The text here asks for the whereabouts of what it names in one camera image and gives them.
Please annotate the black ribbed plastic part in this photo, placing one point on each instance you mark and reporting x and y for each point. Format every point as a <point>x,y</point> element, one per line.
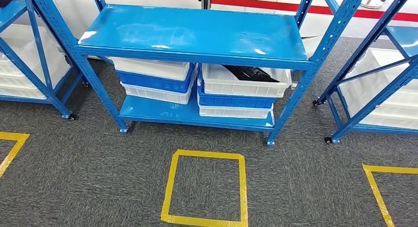
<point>248,74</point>

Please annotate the blue steel shelf rack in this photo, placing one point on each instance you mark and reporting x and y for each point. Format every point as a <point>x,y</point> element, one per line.
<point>352,121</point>
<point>196,33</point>
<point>39,85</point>

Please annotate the yellow floor tape square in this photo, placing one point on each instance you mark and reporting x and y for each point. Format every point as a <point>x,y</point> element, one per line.
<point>14,150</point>
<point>375,189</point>
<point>169,186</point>

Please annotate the white floor outlet box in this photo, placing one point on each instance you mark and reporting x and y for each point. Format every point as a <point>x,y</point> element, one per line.
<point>293,85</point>

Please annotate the white car body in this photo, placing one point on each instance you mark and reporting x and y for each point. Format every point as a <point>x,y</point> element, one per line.
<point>78,13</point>

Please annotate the white wheeled base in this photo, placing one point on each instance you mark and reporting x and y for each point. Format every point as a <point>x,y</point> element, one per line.
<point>374,0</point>

